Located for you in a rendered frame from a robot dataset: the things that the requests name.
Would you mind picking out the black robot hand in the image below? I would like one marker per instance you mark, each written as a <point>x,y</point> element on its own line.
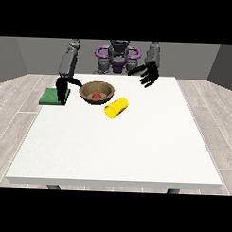
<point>61,87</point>
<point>149,74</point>

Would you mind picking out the yellow cup with melon print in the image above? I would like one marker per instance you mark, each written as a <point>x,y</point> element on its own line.
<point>116,107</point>

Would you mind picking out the green square pad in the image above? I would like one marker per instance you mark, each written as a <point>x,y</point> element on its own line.
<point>52,97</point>

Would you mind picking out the brown wooden bowl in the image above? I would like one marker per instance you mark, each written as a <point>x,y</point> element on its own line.
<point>96,92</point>

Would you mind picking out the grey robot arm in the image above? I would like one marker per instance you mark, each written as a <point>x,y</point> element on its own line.
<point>153,54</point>
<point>69,61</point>

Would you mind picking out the grey robot trunk purple rings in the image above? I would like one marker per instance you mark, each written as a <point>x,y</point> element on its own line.
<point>117,59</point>

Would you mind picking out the dark table leg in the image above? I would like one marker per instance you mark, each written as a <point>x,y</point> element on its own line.
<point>173,191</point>
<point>53,187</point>

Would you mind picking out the small red ball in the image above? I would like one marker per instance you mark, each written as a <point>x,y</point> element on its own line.
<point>96,95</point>

